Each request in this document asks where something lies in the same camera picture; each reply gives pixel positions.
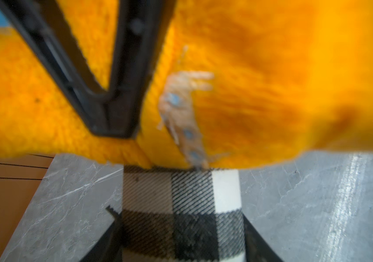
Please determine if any plaid eyeglass pouch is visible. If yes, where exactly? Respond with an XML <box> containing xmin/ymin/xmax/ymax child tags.
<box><xmin>122</xmin><ymin>166</ymin><xmax>246</xmax><ymax>262</ymax></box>

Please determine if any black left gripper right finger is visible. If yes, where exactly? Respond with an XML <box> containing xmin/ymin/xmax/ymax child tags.
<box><xmin>243</xmin><ymin>215</ymin><xmax>283</xmax><ymax>262</ymax></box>

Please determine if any yellow microfibre cloth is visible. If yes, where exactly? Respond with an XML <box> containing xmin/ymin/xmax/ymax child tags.
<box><xmin>0</xmin><ymin>1</ymin><xmax>373</xmax><ymax>168</ymax></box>

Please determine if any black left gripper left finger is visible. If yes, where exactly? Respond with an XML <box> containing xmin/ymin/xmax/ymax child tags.
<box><xmin>80</xmin><ymin>206</ymin><xmax>123</xmax><ymax>262</ymax></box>

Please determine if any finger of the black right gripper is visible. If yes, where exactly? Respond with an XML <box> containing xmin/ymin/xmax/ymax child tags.
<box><xmin>0</xmin><ymin>1</ymin><xmax>176</xmax><ymax>139</ymax></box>

